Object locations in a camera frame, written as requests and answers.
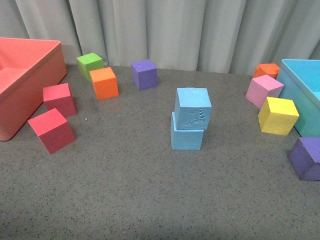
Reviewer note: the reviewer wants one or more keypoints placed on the dented light blue foam cube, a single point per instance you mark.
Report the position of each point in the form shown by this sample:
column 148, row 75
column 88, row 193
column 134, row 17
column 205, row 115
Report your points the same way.
column 192, row 108

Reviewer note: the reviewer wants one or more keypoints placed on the red plastic bin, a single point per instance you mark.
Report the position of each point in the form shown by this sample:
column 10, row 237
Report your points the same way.
column 26, row 67

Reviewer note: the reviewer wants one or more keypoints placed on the red foam cube front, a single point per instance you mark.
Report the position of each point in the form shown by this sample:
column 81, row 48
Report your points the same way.
column 53, row 130

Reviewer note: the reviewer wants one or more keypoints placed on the purple foam cube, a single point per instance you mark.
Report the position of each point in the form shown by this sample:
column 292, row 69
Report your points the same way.
column 144, row 74
column 305, row 158

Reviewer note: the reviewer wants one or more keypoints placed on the pink foam cube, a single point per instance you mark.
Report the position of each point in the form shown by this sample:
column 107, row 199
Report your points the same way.
column 262, row 87

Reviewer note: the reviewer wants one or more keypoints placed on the green foam cube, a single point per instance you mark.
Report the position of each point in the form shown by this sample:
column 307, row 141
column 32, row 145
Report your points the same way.
column 89, row 62

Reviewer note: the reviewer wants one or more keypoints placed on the purple foam cube right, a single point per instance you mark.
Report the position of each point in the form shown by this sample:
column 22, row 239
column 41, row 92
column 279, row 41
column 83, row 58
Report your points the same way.
column 305, row 158

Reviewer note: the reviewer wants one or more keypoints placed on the purple foam cube rear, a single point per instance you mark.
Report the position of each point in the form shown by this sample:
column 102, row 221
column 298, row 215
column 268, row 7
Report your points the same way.
column 144, row 74

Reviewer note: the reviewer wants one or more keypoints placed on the orange foam cube right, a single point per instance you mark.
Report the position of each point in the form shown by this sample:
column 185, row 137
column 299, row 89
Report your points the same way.
column 270, row 69

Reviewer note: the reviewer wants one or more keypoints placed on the white pleated curtain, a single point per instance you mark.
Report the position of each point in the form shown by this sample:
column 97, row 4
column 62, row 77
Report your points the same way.
column 222, row 36

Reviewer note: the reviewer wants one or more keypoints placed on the orange foam cube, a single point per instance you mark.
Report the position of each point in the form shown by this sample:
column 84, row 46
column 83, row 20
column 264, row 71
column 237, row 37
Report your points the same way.
column 104, row 83
column 270, row 69

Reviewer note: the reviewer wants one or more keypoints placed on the red foam cube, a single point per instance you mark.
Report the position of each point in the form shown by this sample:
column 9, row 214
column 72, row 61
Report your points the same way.
column 59, row 97
column 53, row 130

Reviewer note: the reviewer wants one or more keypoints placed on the orange foam cube left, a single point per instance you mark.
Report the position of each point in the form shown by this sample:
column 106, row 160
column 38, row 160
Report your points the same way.
column 104, row 83

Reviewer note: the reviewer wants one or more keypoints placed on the yellow foam cube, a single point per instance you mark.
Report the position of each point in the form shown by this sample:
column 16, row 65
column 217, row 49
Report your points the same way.
column 277, row 116

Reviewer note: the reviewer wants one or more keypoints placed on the smooth light blue foam cube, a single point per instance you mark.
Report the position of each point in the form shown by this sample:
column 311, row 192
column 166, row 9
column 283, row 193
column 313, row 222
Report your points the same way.
column 184, row 139

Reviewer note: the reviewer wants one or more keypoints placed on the light blue plastic bin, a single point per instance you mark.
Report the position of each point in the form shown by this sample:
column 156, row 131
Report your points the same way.
column 301, row 79

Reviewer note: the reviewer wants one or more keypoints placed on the red foam cube rear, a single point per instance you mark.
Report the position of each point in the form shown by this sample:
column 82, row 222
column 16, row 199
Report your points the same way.
column 59, row 97

